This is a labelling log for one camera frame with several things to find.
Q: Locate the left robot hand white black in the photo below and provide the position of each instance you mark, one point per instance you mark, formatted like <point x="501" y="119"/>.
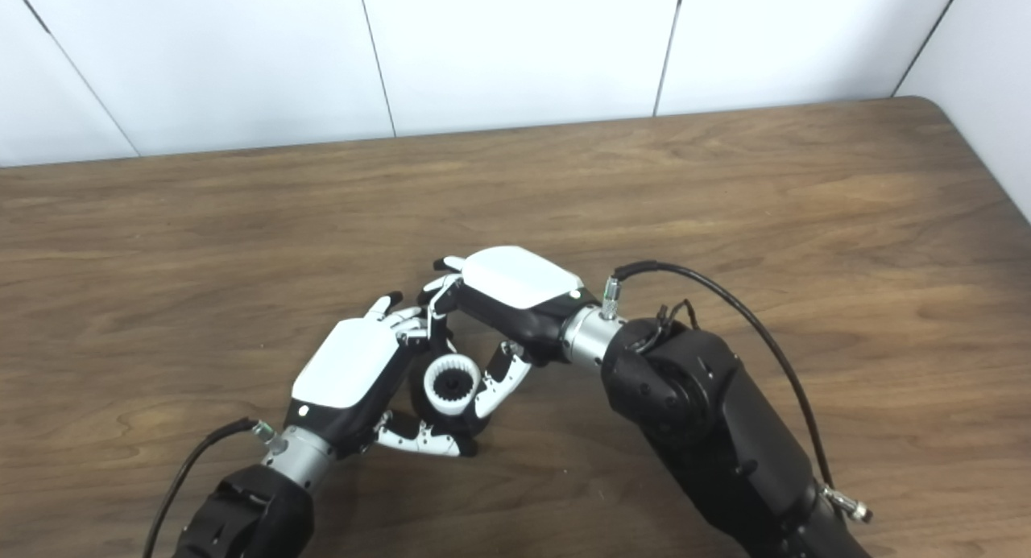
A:
<point x="350" y="373"/>

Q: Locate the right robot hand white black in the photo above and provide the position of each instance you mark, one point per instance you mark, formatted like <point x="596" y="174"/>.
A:
<point x="515" y="288"/>

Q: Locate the round black part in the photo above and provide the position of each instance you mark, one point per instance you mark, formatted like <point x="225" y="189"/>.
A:
<point x="419" y="401"/>

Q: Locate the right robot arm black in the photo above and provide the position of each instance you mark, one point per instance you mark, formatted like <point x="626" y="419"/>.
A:
<point x="717" y="429"/>

